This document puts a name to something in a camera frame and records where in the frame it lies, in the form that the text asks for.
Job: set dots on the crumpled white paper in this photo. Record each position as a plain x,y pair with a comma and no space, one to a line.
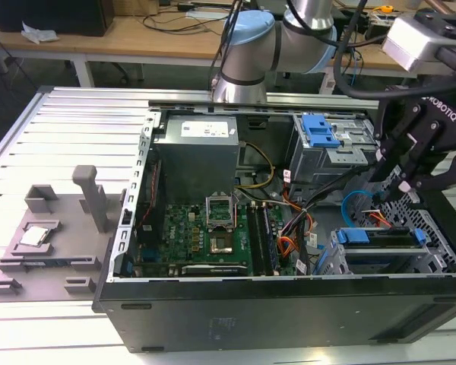
38,35

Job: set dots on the wooden desk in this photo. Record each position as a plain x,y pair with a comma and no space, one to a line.
137,42

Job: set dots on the black graphics card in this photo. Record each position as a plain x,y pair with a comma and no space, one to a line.
213,270

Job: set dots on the silver CPU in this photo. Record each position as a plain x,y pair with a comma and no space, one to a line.
33,235

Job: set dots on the green motherboard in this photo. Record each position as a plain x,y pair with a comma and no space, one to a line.
175,235

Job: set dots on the grey metal drive cage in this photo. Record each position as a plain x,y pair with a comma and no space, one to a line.
319,163

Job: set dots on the small brown black box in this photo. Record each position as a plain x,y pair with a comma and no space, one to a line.
374,28

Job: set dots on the hard disk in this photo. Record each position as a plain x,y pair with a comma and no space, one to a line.
353,236

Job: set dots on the blue plastic drive latch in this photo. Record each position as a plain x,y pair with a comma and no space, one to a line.
319,131

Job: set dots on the black PC case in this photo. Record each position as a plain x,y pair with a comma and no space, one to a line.
251,315

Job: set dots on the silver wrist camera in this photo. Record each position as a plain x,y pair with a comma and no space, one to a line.
410,42

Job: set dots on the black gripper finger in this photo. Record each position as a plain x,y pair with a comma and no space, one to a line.
397,138
422,152

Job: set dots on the large black box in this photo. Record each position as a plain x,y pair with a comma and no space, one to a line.
49,15

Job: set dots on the grey power supply unit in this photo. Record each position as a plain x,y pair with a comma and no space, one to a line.
197,159

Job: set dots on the grey parts rack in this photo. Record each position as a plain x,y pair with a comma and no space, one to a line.
68,243

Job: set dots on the black RAM slot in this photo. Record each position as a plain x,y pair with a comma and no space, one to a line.
256,243
270,243

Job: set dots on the CPU socket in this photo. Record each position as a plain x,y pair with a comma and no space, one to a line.
221,244

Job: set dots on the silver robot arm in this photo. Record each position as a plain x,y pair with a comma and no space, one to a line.
251,49

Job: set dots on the grey metal disk bay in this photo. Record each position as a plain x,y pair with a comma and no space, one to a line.
380,262

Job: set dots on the thin metal locking lever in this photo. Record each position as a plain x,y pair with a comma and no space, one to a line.
236,213

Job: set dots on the yellow tape measure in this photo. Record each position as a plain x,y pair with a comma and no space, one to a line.
384,8

